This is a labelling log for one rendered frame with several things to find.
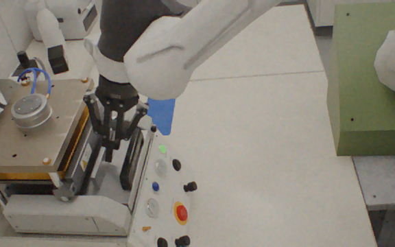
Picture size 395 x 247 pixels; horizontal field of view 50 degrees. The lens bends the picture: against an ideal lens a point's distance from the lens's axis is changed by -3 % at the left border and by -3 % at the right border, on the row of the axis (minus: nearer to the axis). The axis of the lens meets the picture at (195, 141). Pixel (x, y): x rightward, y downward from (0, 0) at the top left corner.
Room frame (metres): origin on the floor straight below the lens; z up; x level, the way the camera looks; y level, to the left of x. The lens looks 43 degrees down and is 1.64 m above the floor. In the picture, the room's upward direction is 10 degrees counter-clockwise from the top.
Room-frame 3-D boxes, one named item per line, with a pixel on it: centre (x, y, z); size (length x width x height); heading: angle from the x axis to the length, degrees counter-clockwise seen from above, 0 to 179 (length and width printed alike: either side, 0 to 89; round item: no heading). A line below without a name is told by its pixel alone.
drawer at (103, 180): (0.71, 0.27, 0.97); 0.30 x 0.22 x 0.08; 77
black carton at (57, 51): (1.43, 0.45, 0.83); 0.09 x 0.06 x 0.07; 10
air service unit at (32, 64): (0.96, 0.40, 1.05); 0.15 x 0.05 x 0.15; 167
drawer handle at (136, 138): (0.68, 0.14, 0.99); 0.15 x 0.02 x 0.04; 167
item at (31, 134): (0.75, 0.35, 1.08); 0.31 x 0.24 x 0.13; 167
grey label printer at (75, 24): (1.73, 0.45, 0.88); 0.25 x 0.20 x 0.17; 75
